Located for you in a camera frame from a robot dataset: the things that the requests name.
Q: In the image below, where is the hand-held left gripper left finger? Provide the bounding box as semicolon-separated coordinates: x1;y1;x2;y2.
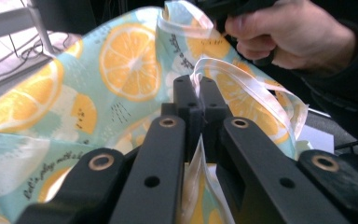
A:
108;74;205;224

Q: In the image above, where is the lemon print tote bag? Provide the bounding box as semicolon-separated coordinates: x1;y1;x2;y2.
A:
0;0;310;224

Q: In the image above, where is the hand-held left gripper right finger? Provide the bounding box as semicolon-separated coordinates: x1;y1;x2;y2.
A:
200;77;350;224

